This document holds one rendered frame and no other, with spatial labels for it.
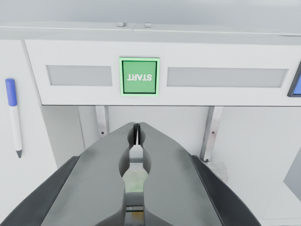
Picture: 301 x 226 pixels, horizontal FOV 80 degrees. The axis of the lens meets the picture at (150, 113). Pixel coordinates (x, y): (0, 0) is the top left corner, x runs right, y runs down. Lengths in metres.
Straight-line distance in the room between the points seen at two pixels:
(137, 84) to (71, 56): 0.10
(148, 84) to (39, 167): 0.25
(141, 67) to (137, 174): 0.31
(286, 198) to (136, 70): 0.88
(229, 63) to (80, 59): 0.21
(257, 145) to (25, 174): 0.56
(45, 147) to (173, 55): 0.26
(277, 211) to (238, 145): 0.43
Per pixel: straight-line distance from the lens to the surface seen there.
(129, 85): 0.27
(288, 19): 1.52
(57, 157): 0.38
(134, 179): 0.50
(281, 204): 0.98
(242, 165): 0.63
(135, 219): 0.60
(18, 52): 0.30
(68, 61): 0.28
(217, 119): 0.46
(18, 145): 0.37
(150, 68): 0.26
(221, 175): 0.51
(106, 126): 0.44
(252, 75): 0.32
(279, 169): 0.71
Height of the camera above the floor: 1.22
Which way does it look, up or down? 62 degrees down
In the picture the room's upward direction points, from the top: 175 degrees clockwise
